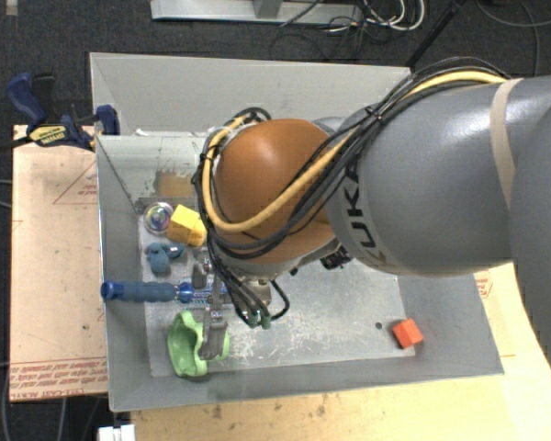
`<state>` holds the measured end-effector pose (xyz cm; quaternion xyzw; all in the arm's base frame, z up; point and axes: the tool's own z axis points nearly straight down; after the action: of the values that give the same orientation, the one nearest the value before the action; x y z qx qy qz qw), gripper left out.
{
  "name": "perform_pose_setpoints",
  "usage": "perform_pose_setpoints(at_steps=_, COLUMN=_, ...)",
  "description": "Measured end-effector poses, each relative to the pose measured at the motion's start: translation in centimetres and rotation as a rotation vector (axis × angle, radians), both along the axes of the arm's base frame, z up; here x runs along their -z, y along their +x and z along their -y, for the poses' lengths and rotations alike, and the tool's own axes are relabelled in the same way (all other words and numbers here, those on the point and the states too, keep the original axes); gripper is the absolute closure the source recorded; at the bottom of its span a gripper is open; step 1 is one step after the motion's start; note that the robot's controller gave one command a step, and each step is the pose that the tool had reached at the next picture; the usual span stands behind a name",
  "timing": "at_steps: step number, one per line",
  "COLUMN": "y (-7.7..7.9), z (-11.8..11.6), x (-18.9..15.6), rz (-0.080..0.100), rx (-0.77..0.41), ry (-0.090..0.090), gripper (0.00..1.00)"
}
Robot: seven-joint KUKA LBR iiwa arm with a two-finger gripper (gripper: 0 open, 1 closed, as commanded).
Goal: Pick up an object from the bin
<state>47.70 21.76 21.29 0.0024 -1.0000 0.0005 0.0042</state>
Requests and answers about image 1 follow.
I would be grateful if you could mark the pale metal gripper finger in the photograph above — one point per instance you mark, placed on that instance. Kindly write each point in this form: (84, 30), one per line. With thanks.
(206, 343)
(220, 340)

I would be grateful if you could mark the light green cup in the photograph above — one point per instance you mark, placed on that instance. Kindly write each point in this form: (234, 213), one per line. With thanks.
(183, 347)

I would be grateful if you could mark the grey metal bin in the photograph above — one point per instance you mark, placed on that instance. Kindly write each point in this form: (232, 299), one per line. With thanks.
(330, 310)

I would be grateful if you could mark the teal blue toy animal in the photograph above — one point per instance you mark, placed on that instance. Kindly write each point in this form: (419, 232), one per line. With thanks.
(160, 259)

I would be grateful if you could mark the yellow block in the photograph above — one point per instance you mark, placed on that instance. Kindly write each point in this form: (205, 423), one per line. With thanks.
(185, 225)

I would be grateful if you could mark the clear iridescent glass ball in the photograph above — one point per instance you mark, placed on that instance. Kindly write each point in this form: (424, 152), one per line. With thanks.
(158, 218)

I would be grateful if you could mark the orange block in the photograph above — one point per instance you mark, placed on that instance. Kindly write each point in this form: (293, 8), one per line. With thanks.
(407, 333)

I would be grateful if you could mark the black cylinder on white bracket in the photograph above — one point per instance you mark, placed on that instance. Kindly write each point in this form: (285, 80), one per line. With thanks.
(336, 259)

